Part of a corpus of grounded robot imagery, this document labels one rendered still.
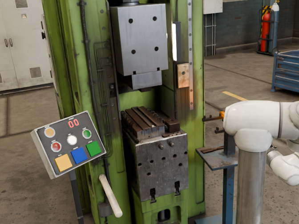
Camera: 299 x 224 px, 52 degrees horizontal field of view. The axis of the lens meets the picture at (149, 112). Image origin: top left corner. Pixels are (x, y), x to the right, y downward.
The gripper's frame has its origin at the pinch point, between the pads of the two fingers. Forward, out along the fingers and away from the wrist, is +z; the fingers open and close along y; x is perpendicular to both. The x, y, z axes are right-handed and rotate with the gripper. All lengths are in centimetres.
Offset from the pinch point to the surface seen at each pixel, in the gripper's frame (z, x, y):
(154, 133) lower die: 34, -7, -54
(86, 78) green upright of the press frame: 45, 34, -93
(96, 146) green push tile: 13, 3, -92
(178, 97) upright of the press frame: 53, 9, -31
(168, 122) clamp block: 40, -3, -42
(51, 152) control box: 2, 10, -116
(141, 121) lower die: 46, -3, -60
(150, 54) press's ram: 39, 47, -52
